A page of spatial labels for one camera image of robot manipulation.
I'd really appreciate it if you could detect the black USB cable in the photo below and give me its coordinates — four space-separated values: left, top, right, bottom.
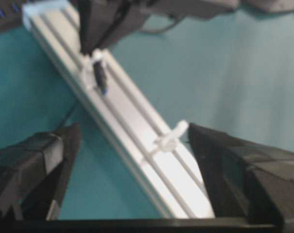
92 59 110 98

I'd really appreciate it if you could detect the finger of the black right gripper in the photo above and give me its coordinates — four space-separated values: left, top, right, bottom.
77 0 127 55

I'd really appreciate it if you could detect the white zip-tie ring middle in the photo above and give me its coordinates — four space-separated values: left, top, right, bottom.
144 119 189 162

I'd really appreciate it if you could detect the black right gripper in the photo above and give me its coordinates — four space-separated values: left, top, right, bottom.
98 0 239 49

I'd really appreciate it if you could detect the aluminium extrusion rail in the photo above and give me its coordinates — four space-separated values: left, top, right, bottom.
22 0 214 218

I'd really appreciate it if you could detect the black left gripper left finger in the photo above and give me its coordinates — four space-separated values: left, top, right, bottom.
0 123 81 220

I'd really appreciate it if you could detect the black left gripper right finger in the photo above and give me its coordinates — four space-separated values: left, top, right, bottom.
188 123 294 225

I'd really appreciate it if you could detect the white zip-tie ring near hub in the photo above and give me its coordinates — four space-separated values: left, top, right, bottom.
82 48 107 90

